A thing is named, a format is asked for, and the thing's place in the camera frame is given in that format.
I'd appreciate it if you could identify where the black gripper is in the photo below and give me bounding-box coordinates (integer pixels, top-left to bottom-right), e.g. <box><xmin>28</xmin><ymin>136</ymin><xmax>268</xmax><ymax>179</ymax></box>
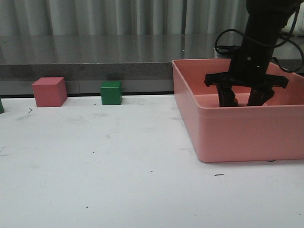
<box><xmin>204</xmin><ymin>45</ymin><xmax>289</xmax><ymax>107</ymax></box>

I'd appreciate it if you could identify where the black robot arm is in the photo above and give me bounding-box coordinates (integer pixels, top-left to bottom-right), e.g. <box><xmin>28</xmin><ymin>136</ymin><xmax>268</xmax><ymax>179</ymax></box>
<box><xmin>205</xmin><ymin>0</ymin><xmax>302</xmax><ymax>107</ymax></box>

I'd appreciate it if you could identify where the pink plastic bin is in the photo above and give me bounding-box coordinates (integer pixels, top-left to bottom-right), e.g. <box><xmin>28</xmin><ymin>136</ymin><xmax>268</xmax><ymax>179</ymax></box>
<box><xmin>172</xmin><ymin>58</ymin><xmax>304</xmax><ymax>162</ymax></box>

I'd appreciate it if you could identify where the grey stone counter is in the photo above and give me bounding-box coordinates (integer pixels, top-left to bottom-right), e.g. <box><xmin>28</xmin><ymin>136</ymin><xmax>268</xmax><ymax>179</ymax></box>
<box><xmin>0</xmin><ymin>34</ymin><xmax>217</xmax><ymax>98</ymax></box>

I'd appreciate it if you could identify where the green cube block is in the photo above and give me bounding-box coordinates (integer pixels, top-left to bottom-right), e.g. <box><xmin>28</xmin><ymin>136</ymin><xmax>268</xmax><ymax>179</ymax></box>
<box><xmin>100</xmin><ymin>81</ymin><xmax>122</xmax><ymax>105</ymax></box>

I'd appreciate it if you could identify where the pink cube block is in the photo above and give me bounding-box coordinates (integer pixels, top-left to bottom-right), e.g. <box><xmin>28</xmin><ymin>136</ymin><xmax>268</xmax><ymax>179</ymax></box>
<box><xmin>32</xmin><ymin>77</ymin><xmax>67</xmax><ymax>107</ymax></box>

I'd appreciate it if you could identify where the green block at left edge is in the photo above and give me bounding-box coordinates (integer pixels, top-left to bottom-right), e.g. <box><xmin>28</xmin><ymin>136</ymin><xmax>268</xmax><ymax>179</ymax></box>
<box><xmin>0</xmin><ymin>99</ymin><xmax>4</xmax><ymax>114</ymax></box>

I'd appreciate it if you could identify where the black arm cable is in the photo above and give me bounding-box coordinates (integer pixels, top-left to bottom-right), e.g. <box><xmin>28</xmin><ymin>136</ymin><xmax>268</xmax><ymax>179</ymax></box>
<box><xmin>214</xmin><ymin>4</ymin><xmax>304</xmax><ymax>73</ymax></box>

